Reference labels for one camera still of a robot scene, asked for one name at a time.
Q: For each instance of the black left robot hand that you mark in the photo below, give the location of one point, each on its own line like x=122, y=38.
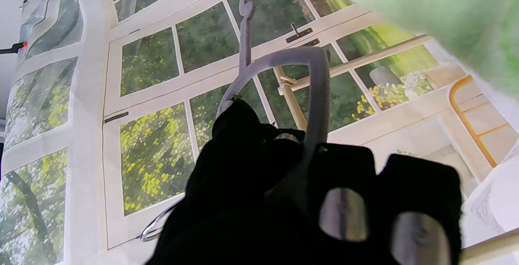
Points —
x=243, y=200

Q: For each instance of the grey heart clothes hanger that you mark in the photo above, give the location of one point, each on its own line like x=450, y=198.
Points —
x=320, y=86

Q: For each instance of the light green square towel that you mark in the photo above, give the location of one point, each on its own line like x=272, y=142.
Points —
x=446, y=13

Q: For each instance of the printed garden room backdrop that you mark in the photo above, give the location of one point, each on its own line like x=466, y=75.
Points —
x=154, y=155

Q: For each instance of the wooden hanging rack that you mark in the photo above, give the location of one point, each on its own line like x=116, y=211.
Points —
x=294, y=106

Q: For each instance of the black orange backdrop clamp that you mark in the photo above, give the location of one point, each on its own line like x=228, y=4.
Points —
x=16, y=47

